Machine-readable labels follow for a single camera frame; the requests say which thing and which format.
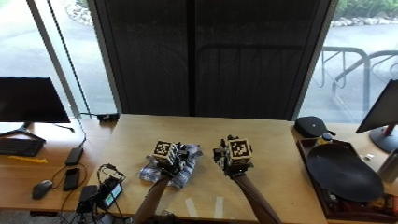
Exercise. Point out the person's right hand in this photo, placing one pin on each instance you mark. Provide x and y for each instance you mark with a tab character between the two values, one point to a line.
226	160

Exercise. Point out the person's left hand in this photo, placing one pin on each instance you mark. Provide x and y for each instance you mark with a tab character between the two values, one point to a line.
177	160

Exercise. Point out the white marker cube left glove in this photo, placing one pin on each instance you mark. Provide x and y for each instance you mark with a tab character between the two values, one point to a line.
165	152

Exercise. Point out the white marker cube glove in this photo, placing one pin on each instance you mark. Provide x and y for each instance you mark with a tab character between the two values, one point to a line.
165	152
240	151

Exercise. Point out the white marker cube right glove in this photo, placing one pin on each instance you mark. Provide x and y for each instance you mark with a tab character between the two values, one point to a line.
240	151

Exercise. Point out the clear tape strip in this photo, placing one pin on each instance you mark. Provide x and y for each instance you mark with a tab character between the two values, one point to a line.
191	207
218	207

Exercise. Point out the black connector hub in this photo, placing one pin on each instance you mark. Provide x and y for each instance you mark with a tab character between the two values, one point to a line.
108	117

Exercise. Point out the black device with lit screen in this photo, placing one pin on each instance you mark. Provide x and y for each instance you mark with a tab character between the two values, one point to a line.
109	193

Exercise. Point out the black zip case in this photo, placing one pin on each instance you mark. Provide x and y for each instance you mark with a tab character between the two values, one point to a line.
312	126

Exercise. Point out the dark bottle with yellow label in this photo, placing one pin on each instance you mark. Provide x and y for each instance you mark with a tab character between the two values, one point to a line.
325	138

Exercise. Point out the black power adapter brick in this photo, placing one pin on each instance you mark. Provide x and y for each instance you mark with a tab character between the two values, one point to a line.
73	156

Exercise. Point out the small black box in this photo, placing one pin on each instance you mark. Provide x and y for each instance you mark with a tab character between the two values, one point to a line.
87	198

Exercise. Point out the dark window blind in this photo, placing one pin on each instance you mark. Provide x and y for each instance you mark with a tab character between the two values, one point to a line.
212	59

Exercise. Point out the black oval plate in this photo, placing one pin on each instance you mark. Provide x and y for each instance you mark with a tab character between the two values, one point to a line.
344	172

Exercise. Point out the dark wooden tray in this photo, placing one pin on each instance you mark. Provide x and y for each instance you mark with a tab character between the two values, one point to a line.
332	202

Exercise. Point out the small white clip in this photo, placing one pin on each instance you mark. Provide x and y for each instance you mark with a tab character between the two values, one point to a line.
368	157

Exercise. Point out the black computer mouse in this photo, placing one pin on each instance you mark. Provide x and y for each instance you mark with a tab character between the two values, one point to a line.
41	189

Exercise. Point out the yellow flat strip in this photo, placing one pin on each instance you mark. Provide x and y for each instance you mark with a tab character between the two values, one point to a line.
28	159

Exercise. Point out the black keyboard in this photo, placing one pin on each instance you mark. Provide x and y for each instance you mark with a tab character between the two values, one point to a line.
20	146

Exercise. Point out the metal bicycle rack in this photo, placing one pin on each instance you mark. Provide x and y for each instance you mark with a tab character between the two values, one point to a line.
352	74

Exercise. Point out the black computer monitor with stand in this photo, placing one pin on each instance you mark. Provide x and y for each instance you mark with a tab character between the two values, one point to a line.
29	100

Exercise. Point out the tilted monitor on round stand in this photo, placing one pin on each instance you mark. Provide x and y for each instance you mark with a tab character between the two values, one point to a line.
382	113

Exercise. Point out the orange snack packet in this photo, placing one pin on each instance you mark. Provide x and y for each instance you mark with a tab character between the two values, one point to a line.
384	202

